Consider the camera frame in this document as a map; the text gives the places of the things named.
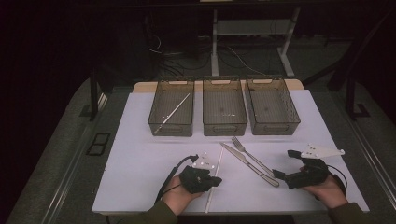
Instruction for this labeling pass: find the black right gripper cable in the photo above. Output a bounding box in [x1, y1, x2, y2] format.
[326, 163, 348, 197]

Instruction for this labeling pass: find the tangle of dark cables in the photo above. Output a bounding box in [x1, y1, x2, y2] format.
[145, 31, 213, 77]

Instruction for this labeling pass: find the smoky clear plastic bin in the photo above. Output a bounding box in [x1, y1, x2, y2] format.
[148, 78, 195, 138]
[245, 77, 302, 136]
[202, 77, 249, 137]

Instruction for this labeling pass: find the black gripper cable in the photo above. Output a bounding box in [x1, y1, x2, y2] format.
[154, 153, 200, 204]
[326, 163, 348, 197]

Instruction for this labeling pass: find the white chopstick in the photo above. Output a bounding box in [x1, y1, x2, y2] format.
[153, 92, 191, 135]
[205, 146, 225, 215]

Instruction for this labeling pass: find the black metal stand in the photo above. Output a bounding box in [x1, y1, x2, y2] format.
[345, 74, 372, 120]
[88, 68, 108, 122]

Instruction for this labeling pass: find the metal floor rail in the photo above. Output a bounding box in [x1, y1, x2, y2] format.
[342, 115, 396, 203]
[41, 92, 108, 224]

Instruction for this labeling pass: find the person's right hand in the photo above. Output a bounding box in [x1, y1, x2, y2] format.
[300, 175, 349, 210]

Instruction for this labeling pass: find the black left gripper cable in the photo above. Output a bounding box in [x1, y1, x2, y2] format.
[154, 153, 200, 204]

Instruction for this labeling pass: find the white metal frame desk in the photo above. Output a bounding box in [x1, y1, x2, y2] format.
[210, 7, 302, 78]

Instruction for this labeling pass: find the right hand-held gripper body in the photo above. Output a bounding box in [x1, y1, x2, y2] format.
[285, 143, 346, 189]

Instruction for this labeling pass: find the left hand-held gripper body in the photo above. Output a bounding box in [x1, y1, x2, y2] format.
[178, 152, 217, 194]

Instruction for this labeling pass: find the steel fork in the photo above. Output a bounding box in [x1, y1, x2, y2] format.
[231, 135, 276, 179]

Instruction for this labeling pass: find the steel table knife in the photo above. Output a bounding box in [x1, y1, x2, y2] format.
[219, 142, 280, 189]

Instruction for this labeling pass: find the white table cover sheet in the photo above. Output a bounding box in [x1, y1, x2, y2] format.
[92, 89, 371, 216]

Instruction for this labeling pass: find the white floor cable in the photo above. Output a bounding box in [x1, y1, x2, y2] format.
[223, 46, 267, 77]

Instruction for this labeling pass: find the person's left hand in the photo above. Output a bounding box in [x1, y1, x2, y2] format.
[162, 175, 204, 217]

